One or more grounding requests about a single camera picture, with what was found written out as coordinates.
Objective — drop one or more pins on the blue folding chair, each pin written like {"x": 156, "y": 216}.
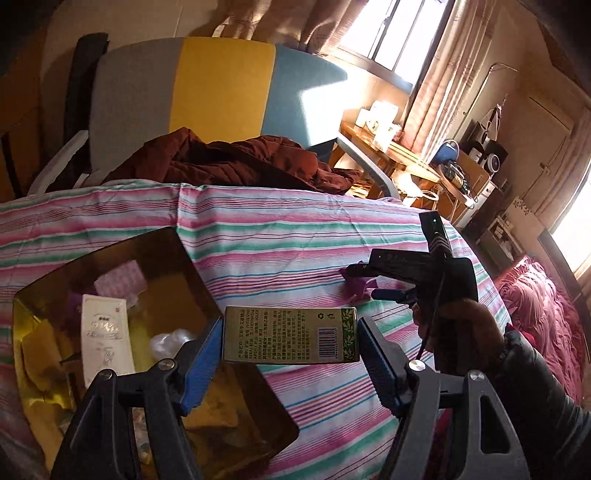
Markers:
{"x": 447, "y": 152}

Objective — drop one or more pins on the grey yellow blue chair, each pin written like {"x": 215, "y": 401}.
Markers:
{"x": 221, "y": 83}

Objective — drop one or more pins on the red quilted blanket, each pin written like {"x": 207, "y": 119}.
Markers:
{"x": 540, "y": 314}

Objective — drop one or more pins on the person's right hand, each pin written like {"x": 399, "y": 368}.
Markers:
{"x": 480, "y": 327}

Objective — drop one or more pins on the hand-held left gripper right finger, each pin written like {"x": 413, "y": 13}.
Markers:
{"x": 381, "y": 364}

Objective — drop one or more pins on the cardboard box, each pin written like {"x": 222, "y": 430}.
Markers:
{"x": 473, "y": 168}

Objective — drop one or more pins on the clear bubble wrap ball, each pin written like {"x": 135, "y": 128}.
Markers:
{"x": 171, "y": 344}

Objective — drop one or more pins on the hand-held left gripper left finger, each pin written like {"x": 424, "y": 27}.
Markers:
{"x": 201, "y": 364}

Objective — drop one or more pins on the wooden side table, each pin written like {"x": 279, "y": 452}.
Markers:
{"x": 392, "y": 154}

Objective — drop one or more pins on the person's right forearm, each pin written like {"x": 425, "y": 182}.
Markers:
{"x": 545, "y": 415}

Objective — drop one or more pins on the white packet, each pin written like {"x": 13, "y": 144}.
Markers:
{"x": 107, "y": 332}

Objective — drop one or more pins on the olive green printed box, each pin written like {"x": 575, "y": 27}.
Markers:
{"x": 286, "y": 334}

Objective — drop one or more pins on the purple wrapper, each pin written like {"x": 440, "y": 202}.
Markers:
{"x": 358, "y": 288}

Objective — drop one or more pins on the window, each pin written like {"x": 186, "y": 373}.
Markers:
{"x": 397, "y": 32}

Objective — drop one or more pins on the gold box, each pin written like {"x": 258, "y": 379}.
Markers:
{"x": 152, "y": 286}

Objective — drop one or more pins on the pink green striped blanket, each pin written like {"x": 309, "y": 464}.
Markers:
{"x": 300, "y": 230}

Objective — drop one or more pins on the white carton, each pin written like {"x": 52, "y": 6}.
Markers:
{"x": 383, "y": 117}

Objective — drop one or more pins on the beige patterned curtain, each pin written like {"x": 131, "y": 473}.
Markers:
{"x": 295, "y": 18}
{"x": 443, "y": 92}

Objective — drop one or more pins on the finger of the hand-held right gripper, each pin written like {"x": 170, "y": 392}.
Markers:
{"x": 392, "y": 295}
{"x": 401, "y": 265}

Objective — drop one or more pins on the maroon quilted jacket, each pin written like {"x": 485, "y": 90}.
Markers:
{"x": 240, "y": 161}

